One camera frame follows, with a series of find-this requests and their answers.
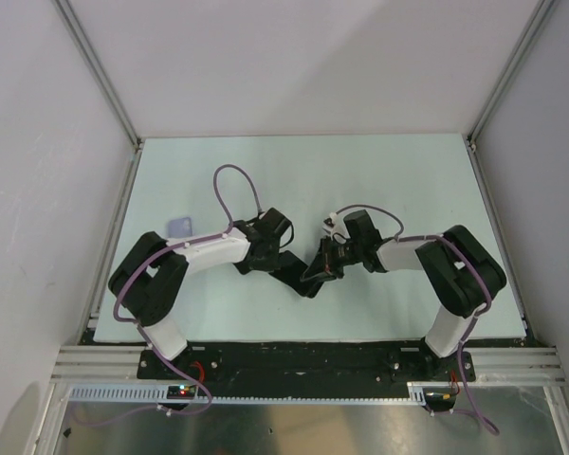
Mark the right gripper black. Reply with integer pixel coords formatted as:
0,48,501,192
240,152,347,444
302,235,363,283

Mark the black smartphone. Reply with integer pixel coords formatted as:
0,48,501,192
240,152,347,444
231,249,328,300

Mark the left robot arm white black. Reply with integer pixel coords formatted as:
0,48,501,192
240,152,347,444
108,208,292,378

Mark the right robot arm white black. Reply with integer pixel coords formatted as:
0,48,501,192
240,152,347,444
301,209,506,380

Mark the lilac phone case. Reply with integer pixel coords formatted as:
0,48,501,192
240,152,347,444
167,216,193,239

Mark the left controller board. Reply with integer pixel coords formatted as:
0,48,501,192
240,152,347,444
167,385,197,399

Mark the controller board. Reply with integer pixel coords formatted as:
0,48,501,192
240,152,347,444
424,391,457,413
167,385,197,399

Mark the right controller board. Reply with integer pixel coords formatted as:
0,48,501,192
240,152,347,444
424,391,457,413

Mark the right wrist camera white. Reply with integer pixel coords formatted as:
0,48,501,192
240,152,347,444
322,212,349,238

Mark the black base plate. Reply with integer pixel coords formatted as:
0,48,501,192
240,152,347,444
137,341,476,399

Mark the white slotted cable duct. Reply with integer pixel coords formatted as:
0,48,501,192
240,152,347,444
69,384,426,406

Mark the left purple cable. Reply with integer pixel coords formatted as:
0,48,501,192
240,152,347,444
69,163,262,428

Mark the left aluminium frame post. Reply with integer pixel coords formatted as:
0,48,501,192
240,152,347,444
54,0,143,148

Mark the aluminium frame post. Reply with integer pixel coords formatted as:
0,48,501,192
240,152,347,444
467,0,559,148
54,0,143,148

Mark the right aluminium frame post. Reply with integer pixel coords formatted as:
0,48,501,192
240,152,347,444
467,0,559,148

